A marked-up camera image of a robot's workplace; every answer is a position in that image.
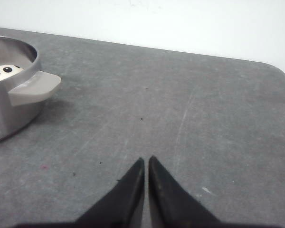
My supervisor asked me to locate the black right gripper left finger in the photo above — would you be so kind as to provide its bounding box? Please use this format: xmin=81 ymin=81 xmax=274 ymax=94
xmin=75 ymin=158 xmax=144 ymax=228

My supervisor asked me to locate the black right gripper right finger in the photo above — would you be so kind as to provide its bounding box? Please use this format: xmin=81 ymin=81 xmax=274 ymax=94
xmin=148 ymin=156 xmax=223 ymax=228

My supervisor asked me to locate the panda bun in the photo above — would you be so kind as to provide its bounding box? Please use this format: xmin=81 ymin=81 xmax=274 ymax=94
xmin=0 ymin=64 xmax=23 ymax=81

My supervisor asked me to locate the stainless steel pot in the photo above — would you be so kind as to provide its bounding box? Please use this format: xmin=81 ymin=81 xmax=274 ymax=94
xmin=0 ymin=36 xmax=62 ymax=141

